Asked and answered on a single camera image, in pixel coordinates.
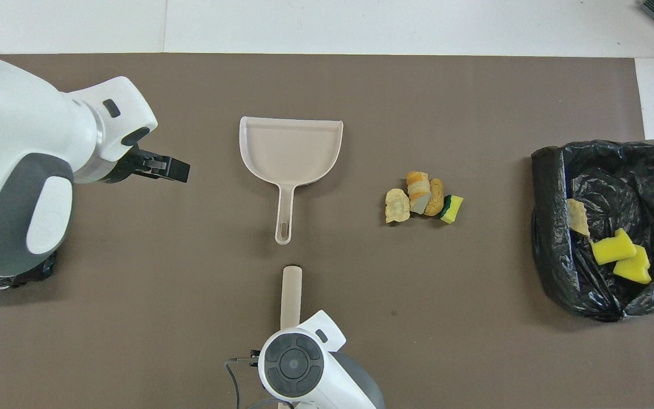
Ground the plain yellow sponge piece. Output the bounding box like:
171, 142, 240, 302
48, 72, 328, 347
592, 228, 638, 266

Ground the striped bread roll chunk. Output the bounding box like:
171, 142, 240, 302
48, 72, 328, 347
406, 171, 431, 215

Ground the wavy green yellow sponge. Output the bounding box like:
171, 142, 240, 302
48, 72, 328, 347
613, 244, 652, 285

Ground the brown table mat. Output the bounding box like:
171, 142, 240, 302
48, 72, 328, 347
0, 54, 654, 409

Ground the orange striped croissant piece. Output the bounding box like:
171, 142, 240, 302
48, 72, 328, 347
567, 198, 591, 238

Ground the brown round cookie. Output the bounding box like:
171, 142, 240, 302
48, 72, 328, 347
424, 178, 445, 217

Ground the small green yellow sponge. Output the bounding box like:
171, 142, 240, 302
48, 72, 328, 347
439, 195, 464, 224

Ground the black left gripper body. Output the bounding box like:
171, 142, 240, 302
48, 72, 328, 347
102, 145, 152, 183

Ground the beige plastic dustpan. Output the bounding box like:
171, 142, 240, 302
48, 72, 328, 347
240, 116, 344, 245

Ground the pale yellow crisp piece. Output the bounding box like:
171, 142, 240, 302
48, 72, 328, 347
385, 188, 411, 224

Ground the beige hand brush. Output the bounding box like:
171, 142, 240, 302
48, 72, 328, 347
280, 265, 303, 330

